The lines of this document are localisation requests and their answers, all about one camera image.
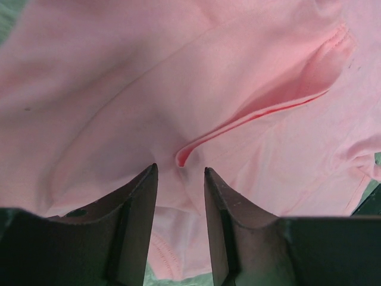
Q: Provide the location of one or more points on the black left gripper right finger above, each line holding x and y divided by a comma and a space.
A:
250, 246

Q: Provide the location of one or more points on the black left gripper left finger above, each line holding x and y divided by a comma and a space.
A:
103, 243

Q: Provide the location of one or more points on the pink t shirt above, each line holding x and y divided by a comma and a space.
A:
280, 98

